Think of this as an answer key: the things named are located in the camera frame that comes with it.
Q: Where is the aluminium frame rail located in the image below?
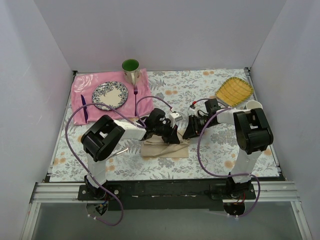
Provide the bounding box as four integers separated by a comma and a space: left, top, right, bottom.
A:
21, 179, 312, 240

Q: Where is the purple fork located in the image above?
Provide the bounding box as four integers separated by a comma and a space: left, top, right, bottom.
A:
133, 85, 138, 117

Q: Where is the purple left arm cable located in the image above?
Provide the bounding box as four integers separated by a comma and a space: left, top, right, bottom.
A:
65, 96, 174, 227

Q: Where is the green inside ceramic mug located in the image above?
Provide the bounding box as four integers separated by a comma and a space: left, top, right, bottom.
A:
121, 59, 142, 86

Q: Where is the silver fork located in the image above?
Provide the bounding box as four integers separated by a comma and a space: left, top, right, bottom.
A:
109, 147, 129, 158

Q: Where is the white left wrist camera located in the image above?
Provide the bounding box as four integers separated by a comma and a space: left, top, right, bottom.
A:
169, 112, 183, 125

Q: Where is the yellow woven bamboo tray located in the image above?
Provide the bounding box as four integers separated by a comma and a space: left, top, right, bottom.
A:
215, 76, 254, 107

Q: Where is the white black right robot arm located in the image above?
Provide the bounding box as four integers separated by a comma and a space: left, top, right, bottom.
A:
182, 98, 274, 199

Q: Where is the floral ceramic plate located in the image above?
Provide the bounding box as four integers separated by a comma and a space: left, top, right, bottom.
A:
91, 81, 129, 109

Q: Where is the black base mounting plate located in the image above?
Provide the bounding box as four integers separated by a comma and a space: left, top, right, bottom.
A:
77, 178, 256, 211

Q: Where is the grey white mug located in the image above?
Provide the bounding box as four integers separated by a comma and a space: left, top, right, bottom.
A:
244, 100, 263, 110

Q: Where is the pink cloth placemat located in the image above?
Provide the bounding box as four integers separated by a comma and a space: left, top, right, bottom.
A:
71, 68, 152, 126

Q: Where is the beige cloth napkin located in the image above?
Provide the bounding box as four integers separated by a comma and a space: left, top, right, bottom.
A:
140, 130, 190, 159

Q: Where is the purple knife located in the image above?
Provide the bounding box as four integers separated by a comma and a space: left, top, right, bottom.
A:
80, 94, 88, 124

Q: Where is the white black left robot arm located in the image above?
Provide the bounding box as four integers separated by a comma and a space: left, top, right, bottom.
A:
81, 108, 182, 200

